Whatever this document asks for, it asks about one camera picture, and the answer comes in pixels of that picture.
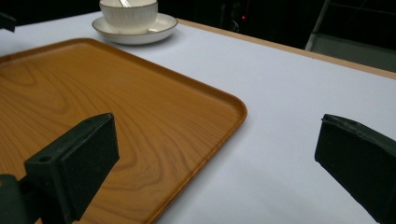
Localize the white saucer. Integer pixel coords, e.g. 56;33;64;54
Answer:
92;12;178;46

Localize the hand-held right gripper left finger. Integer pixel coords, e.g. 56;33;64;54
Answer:
18;112;120;224

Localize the white ribbed cup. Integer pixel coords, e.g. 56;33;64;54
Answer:
98;0;159;32

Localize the grey metal stand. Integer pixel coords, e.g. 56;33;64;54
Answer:
304;0;396;73

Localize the wooden tray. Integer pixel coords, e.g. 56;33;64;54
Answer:
0;37;248;224

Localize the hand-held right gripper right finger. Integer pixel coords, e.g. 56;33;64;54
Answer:
314;113;396;224

